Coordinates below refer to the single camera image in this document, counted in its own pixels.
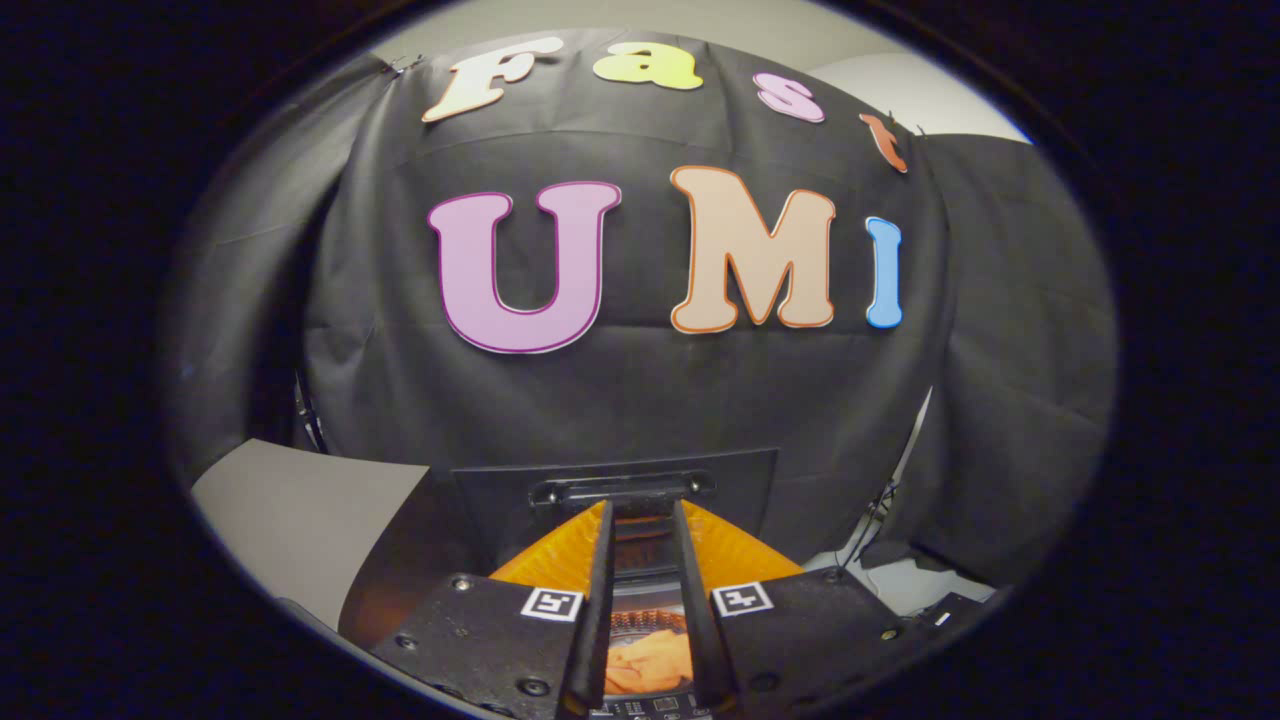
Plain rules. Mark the dark transparent washing machine lid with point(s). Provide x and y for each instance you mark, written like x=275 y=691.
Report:
x=500 y=520

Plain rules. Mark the black light stand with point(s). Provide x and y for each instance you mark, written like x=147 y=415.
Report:
x=900 y=470

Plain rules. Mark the black backdrop cloth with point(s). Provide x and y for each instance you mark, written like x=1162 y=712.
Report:
x=640 y=400

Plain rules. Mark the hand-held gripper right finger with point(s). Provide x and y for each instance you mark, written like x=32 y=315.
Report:
x=700 y=620

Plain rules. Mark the orange cloth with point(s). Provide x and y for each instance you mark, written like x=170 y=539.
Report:
x=650 y=660

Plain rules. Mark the dark cabinet with white door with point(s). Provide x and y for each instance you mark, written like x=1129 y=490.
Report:
x=290 y=510

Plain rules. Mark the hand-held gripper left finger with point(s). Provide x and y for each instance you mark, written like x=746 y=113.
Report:
x=590 y=620

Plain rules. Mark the black box with white label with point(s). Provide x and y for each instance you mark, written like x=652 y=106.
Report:
x=950 y=610

